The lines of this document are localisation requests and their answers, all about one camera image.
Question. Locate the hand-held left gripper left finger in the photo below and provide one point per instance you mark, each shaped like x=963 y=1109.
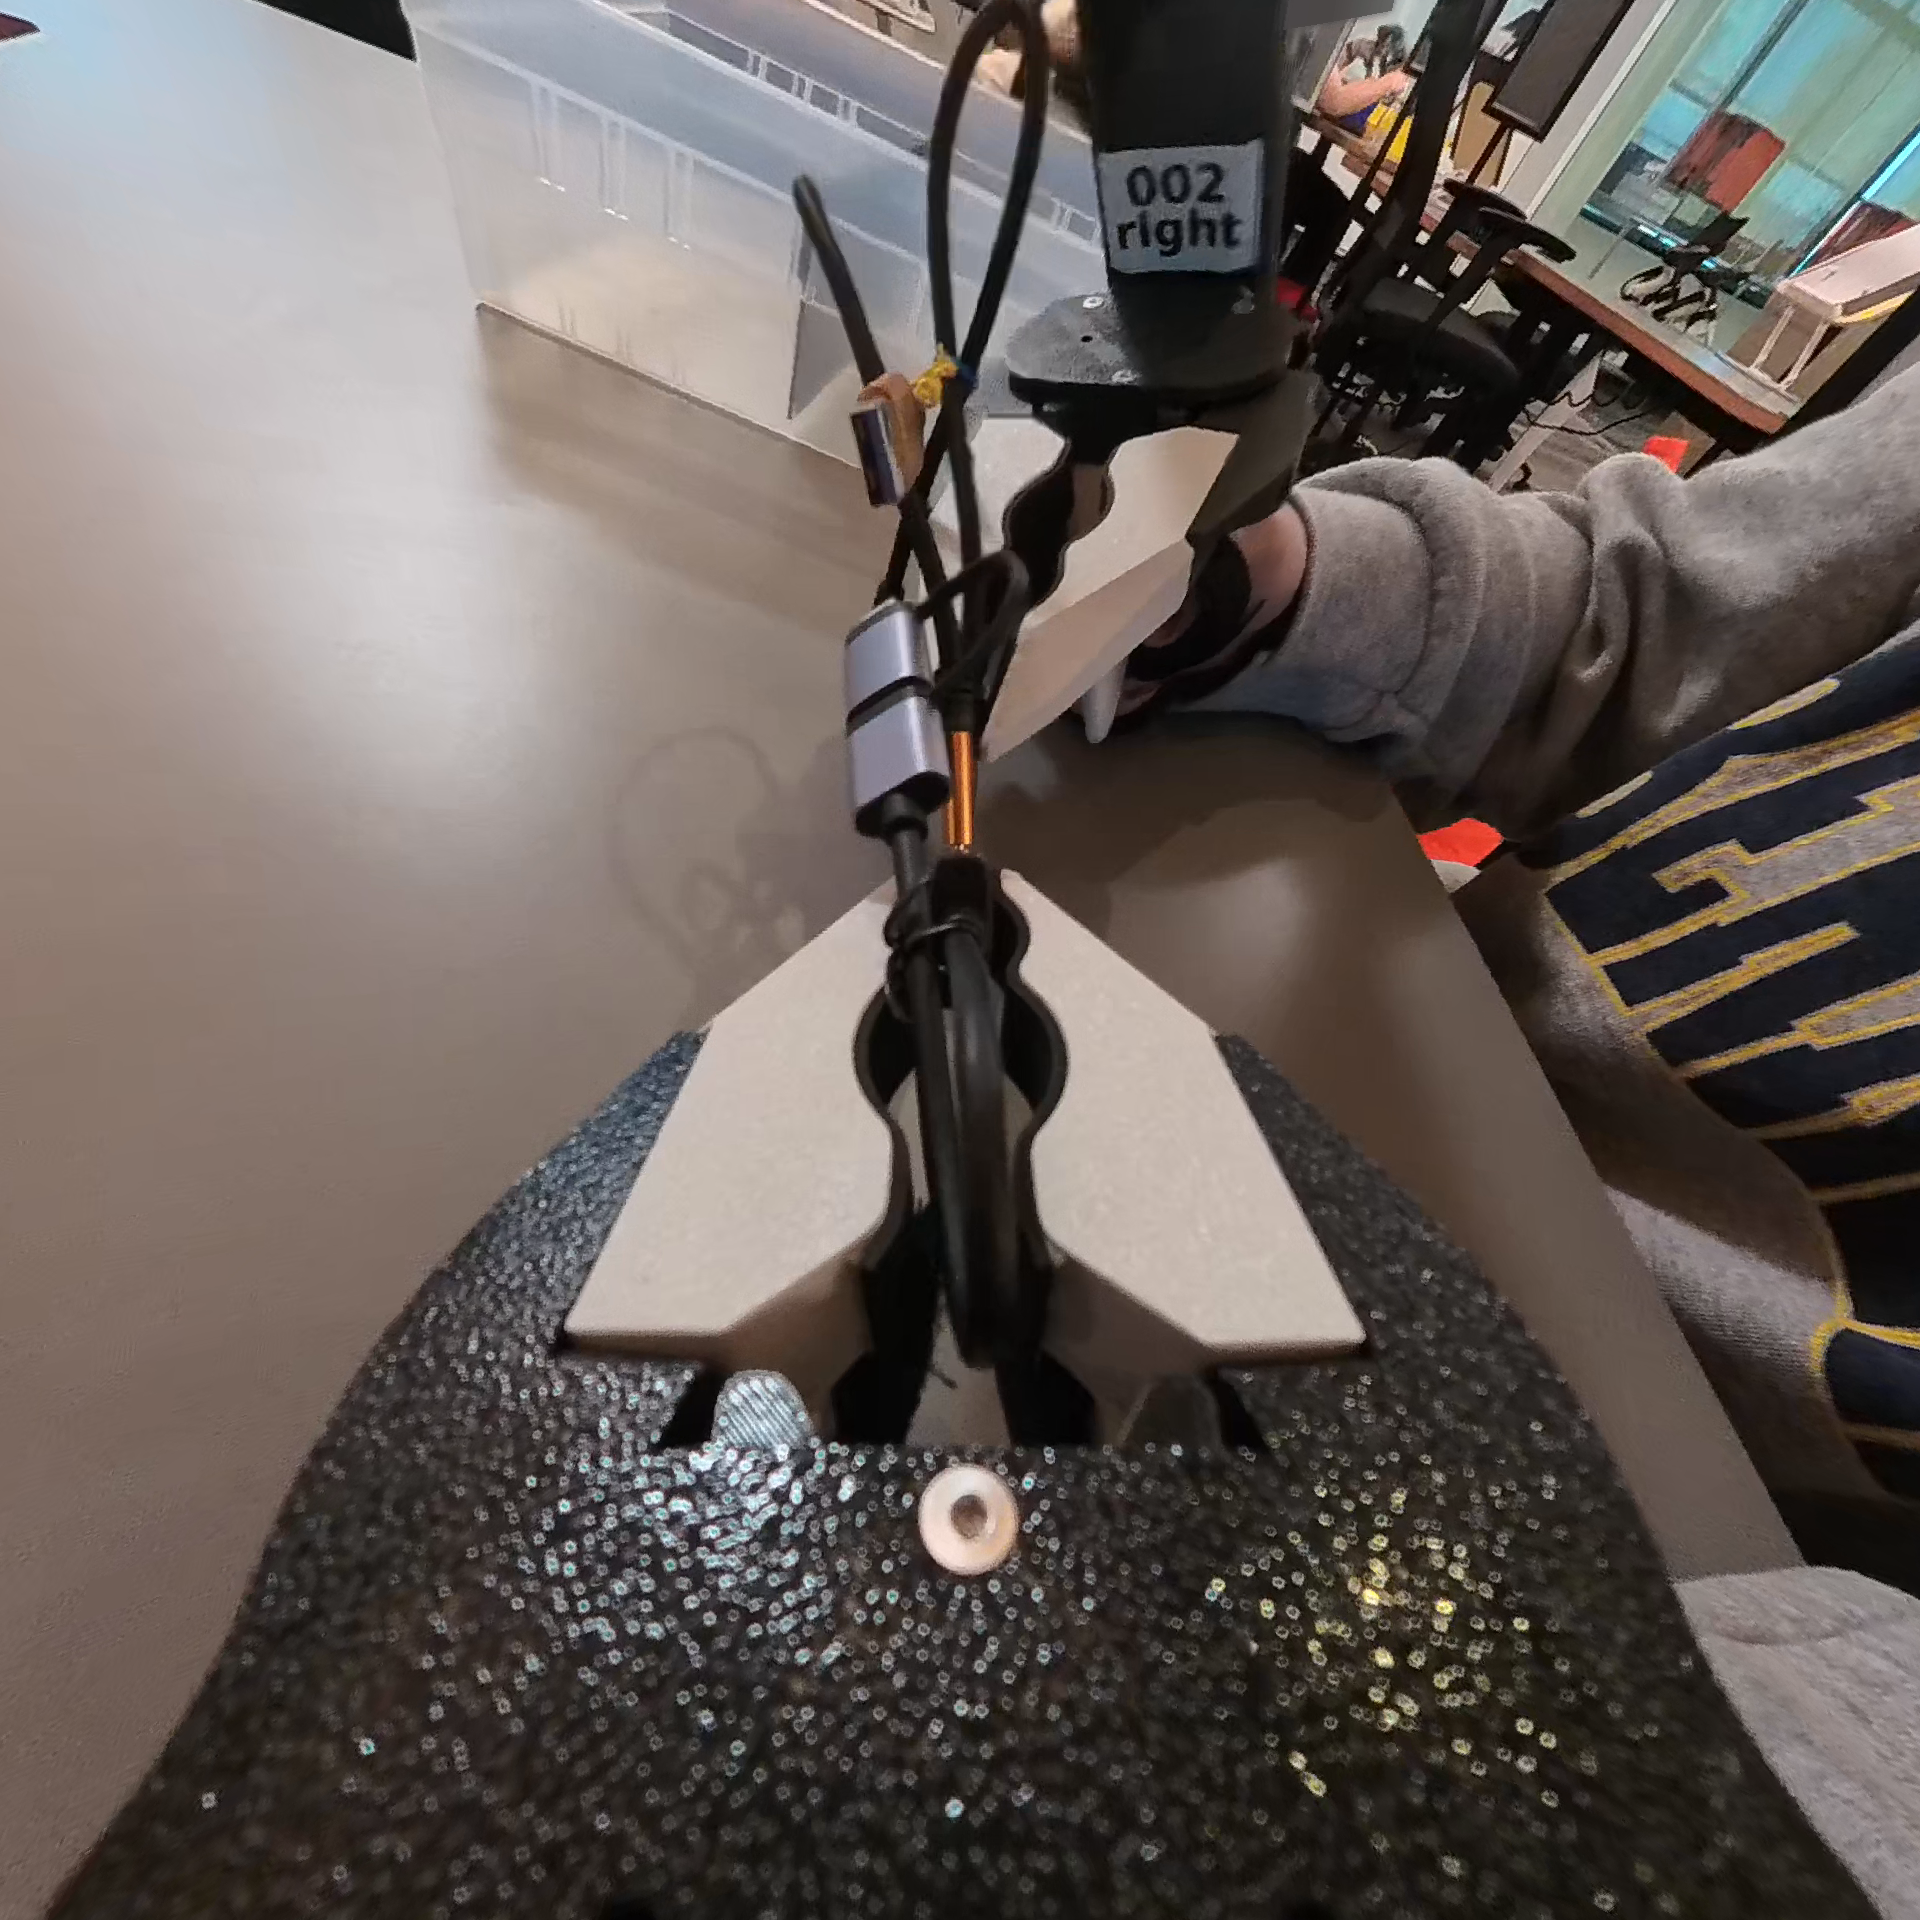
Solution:
x=720 y=1185

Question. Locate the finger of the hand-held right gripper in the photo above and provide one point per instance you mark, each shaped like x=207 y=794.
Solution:
x=1080 y=645
x=1172 y=480

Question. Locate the person's right hand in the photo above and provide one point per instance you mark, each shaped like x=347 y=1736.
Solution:
x=1231 y=614

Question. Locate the clear plastic bin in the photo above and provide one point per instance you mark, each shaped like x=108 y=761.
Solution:
x=630 y=194

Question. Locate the person's right forearm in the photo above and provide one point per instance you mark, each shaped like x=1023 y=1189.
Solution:
x=1575 y=598

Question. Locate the black office chair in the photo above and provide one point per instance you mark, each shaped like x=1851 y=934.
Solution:
x=1426 y=346

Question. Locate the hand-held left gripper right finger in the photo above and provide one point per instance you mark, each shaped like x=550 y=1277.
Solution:
x=1184 y=1185

